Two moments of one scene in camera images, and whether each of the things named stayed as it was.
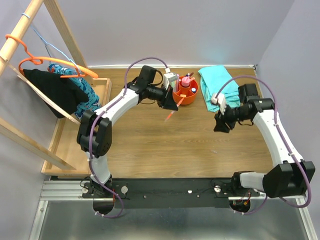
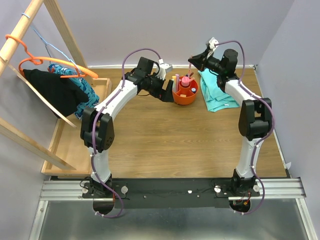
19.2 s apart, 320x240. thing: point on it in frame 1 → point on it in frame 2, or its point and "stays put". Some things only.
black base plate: x=169 y=193 stays put
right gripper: x=221 y=126 → x=199 y=60
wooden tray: x=66 y=144 stays put
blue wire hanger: x=46 y=45 stays put
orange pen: x=170 y=115 → x=189 y=69
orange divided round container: x=189 y=93 stays put
